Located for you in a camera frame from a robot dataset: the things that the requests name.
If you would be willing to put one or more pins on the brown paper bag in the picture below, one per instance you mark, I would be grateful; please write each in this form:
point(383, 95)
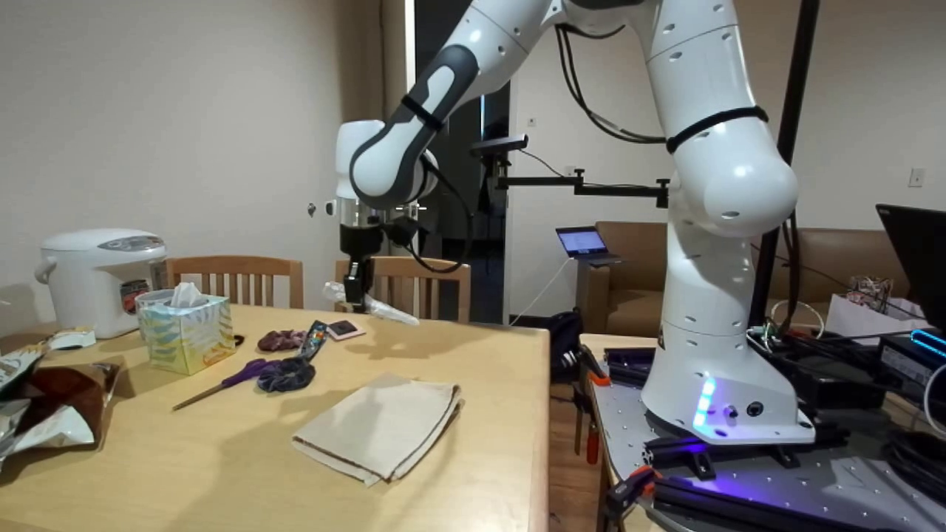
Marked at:
point(75, 388)

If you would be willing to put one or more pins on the beige striped cloth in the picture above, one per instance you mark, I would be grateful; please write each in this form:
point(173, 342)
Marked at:
point(378, 426)

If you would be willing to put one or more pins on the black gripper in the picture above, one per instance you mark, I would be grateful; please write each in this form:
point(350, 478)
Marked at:
point(372, 242)

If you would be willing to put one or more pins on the white wall outlet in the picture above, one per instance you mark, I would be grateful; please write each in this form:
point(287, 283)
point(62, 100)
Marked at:
point(913, 178)

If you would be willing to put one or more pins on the small laptop blue screen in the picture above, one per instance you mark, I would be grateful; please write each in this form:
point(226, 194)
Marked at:
point(584, 242)

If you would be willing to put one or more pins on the white crumpled napkin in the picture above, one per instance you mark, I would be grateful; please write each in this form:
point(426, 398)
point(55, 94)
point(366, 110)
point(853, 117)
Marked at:
point(71, 342)

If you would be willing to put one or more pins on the metal robot mounting plate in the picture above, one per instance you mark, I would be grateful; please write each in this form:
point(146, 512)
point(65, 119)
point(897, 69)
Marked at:
point(631, 415)

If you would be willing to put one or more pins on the silver foil wrapper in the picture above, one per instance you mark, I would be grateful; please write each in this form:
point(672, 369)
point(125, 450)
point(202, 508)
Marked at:
point(49, 429)
point(19, 363)

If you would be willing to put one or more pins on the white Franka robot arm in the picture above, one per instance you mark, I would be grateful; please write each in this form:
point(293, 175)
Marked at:
point(729, 187)

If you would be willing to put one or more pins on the dark blue velvet scrunchie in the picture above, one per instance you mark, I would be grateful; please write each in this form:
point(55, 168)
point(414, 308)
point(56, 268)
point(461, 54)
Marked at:
point(287, 378)

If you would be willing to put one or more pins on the blue lit black device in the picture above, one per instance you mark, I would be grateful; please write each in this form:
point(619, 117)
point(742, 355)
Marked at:
point(916, 355)

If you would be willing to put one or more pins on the white electric water boiler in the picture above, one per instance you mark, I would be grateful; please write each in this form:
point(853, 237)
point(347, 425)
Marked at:
point(93, 283)

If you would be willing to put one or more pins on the wooden slat back chair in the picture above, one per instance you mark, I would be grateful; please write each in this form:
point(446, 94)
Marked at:
point(238, 268)
point(439, 283)

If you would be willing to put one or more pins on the striped tissue box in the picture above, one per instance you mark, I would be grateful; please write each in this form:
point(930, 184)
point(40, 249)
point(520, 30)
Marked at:
point(185, 333)

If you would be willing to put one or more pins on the KIND snack bar wrapper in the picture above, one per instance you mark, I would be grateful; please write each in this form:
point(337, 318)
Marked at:
point(312, 342)

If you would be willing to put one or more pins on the pink framed small device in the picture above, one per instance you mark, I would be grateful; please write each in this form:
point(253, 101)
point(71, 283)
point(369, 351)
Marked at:
point(343, 329)

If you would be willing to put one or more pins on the black computer monitor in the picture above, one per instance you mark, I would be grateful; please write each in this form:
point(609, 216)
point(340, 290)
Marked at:
point(921, 256)

